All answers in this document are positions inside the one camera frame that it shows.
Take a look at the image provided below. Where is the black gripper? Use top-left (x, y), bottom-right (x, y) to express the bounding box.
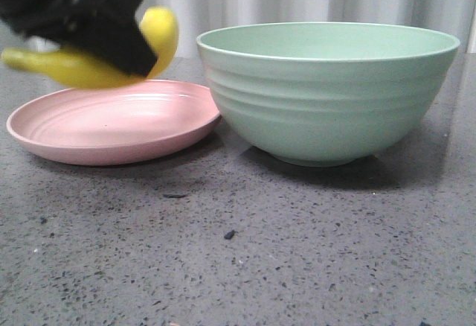
top-left (1, 0), bottom-right (158, 77)

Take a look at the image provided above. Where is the yellow banana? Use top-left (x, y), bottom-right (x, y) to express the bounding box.
top-left (1, 6), bottom-right (179, 89)

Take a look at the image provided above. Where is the pink plate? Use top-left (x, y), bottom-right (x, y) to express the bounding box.
top-left (7, 80), bottom-right (220, 166)

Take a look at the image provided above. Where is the green bowl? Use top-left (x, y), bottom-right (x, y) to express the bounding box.
top-left (196, 22), bottom-right (460, 167)

